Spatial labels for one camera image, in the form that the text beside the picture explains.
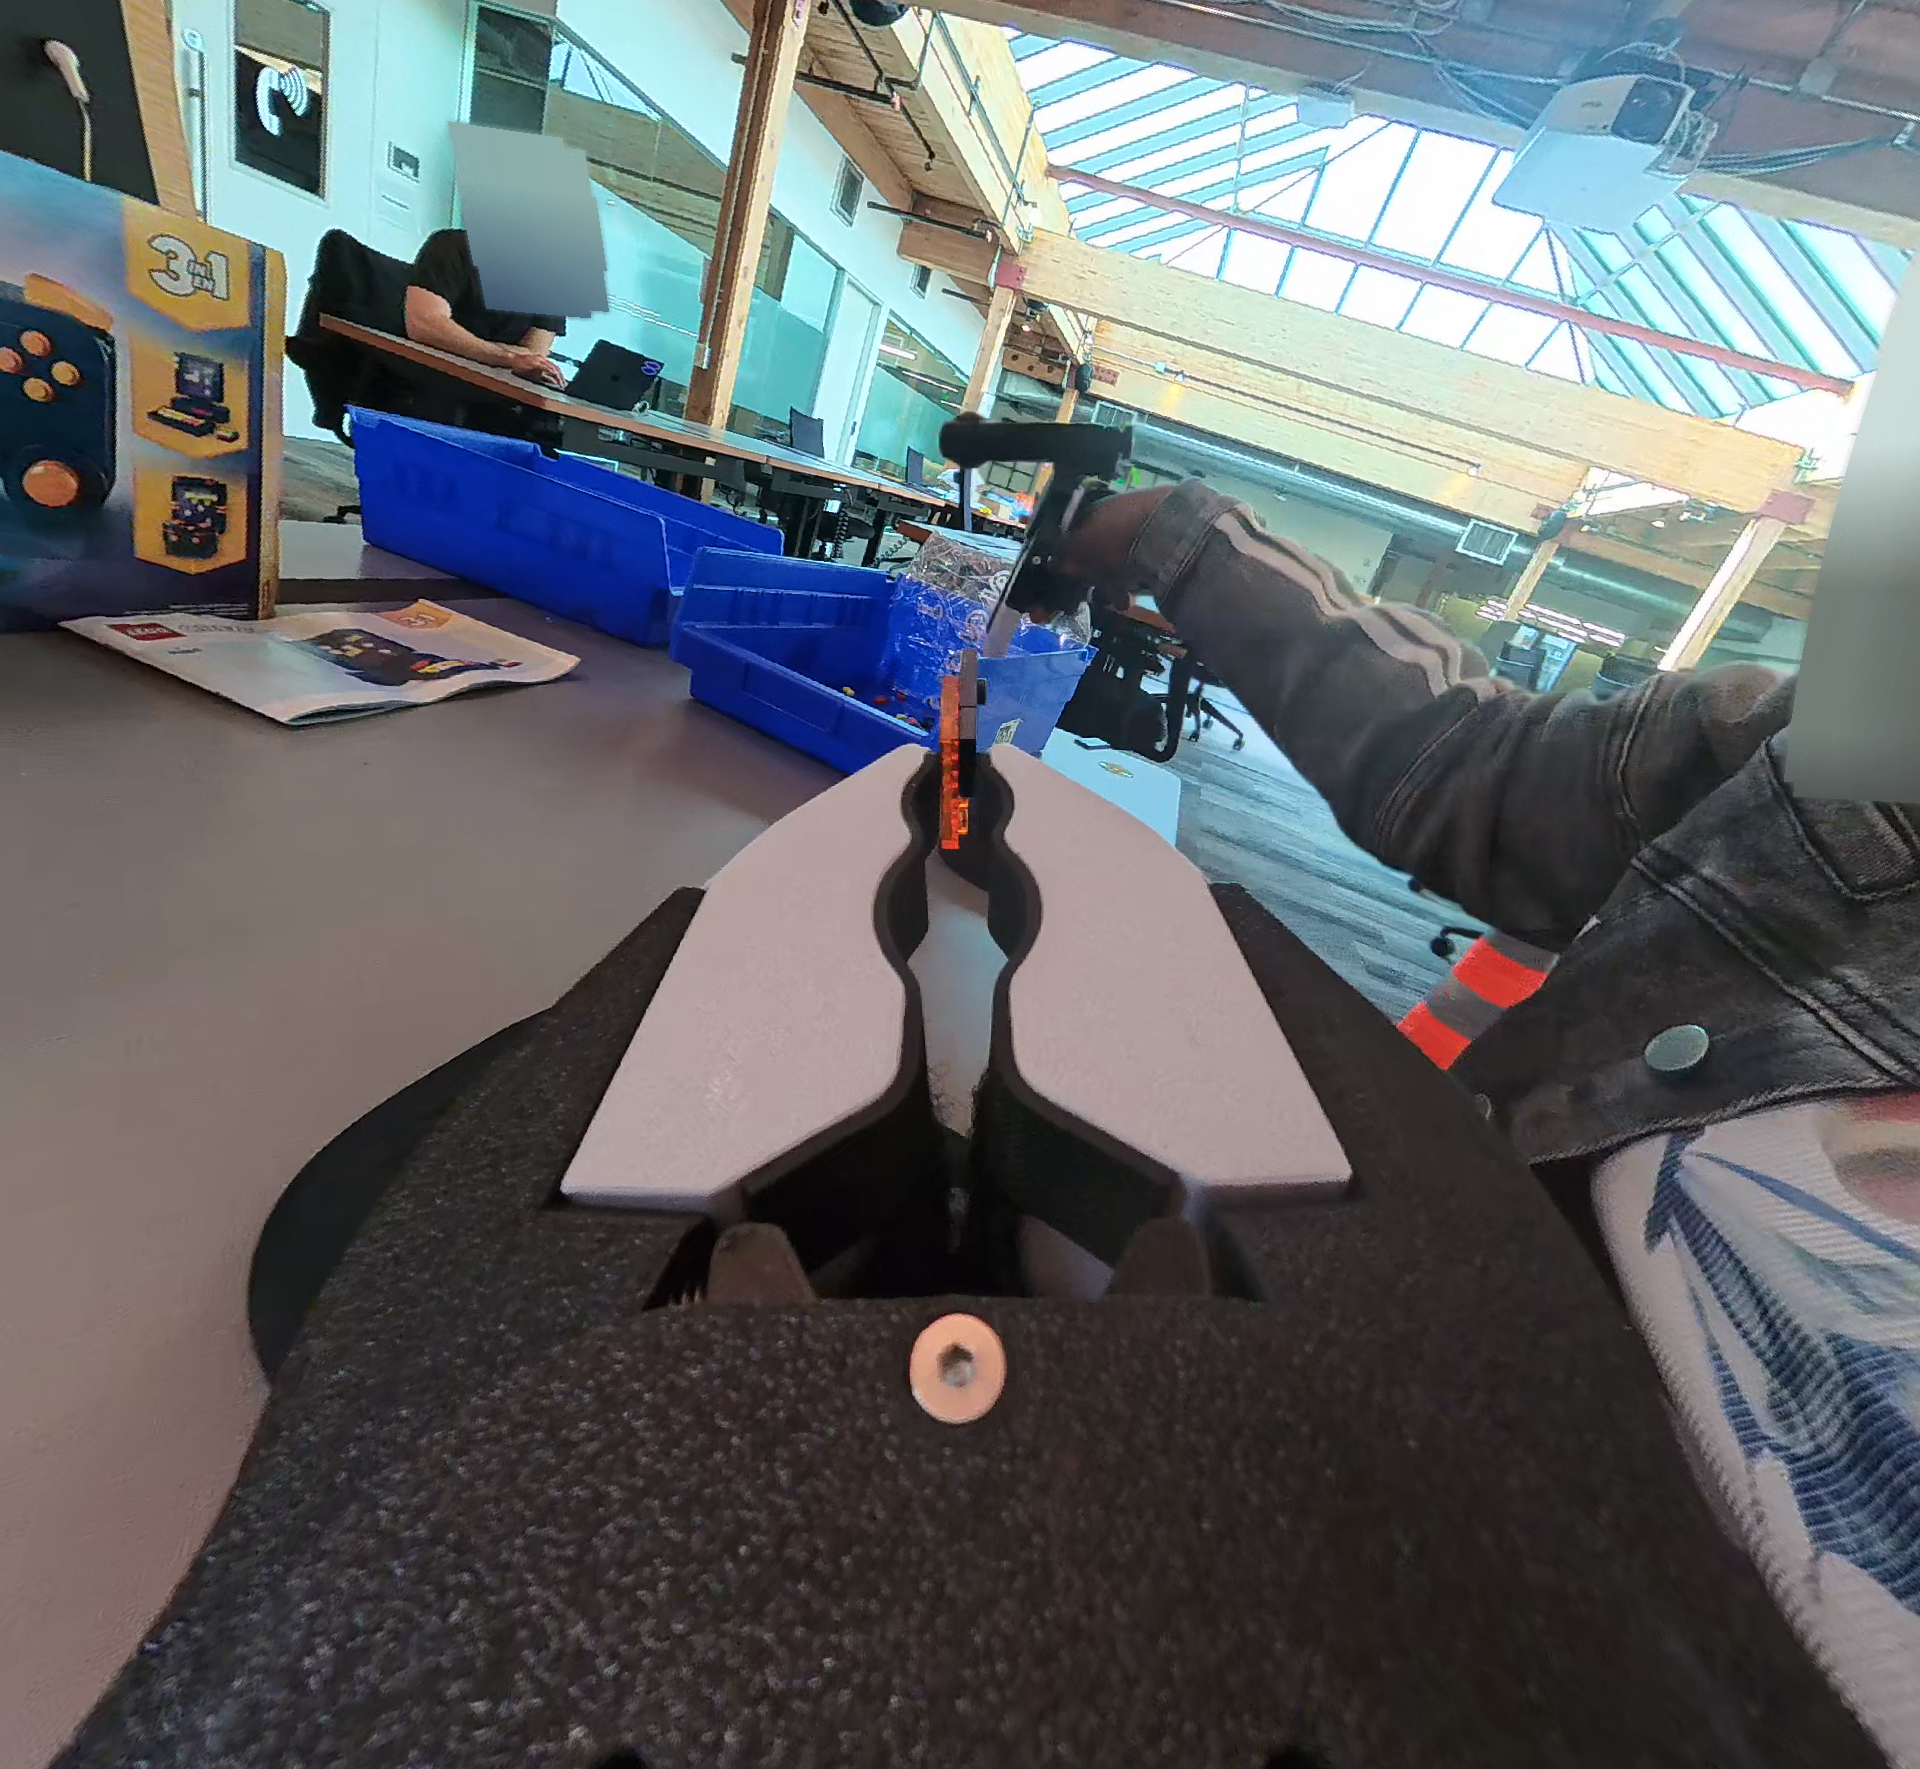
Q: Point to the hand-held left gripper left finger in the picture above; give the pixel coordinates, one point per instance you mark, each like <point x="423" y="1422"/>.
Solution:
<point x="751" y="1020"/>

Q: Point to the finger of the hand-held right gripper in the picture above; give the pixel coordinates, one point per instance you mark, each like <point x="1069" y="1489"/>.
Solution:
<point x="1008" y="632"/>

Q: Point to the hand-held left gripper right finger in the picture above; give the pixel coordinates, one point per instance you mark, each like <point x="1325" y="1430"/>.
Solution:
<point x="1156" y="1020"/>

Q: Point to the small toy bricks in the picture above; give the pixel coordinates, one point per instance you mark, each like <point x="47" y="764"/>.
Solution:
<point x="900" y="711"/>

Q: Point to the orange and black brick strip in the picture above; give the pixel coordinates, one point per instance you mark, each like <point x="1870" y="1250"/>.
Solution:
<point x="961" y="778"/>

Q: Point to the blue plastic bin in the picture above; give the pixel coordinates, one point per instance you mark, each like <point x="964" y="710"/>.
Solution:
<point x="509" y="539"/>
<point x="781" y="675"/>

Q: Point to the person's right forearm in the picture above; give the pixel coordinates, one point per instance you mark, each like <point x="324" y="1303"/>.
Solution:
<point x="1349" y="690"/>

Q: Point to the person's right hand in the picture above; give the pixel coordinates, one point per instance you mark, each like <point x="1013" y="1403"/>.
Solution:
<point x="1118" y="546"/>

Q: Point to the large clear printed plastic bag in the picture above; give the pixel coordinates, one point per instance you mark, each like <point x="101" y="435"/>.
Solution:
<point x="937" y="577"/>

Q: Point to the black office chair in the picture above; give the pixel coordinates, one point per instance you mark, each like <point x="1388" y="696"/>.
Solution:
<point x="352" y="329"/>
<point x="1156" y="690"/>

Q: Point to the orange striped cloth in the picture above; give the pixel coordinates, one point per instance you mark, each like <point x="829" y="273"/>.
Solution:
<point x="1479" y="996"/>

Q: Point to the long wooden desk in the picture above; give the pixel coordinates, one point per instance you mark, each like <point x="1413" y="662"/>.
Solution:
<point x="675" y="435"/>

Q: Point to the black laptop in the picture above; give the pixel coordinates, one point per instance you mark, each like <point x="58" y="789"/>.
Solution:
<point x="608" y="378"/>

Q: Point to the white instruction booklet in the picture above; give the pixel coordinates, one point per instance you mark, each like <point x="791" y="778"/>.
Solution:
<point x="330" y="667"/>

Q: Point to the person's denim jacket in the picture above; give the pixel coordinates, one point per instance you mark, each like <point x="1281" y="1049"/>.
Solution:
<point x="1724" y="930"/>

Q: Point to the white ceiling projector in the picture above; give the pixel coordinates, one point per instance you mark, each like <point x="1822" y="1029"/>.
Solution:
<point x="1604" y="140"/>

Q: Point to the person's white patterned shirt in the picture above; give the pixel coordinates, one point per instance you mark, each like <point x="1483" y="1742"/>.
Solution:
<point x="1769" y="1350"/>

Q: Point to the glass door with phone sign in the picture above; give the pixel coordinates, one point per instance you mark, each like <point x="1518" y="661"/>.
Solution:
<point x="277" y="73"/>

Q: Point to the blue and yellow toy set box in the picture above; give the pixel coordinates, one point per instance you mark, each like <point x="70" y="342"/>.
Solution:
<point x="135" y="418"/>

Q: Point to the rounded wooden board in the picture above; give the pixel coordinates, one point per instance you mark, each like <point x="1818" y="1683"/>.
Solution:
<point x="149" y="29"/>

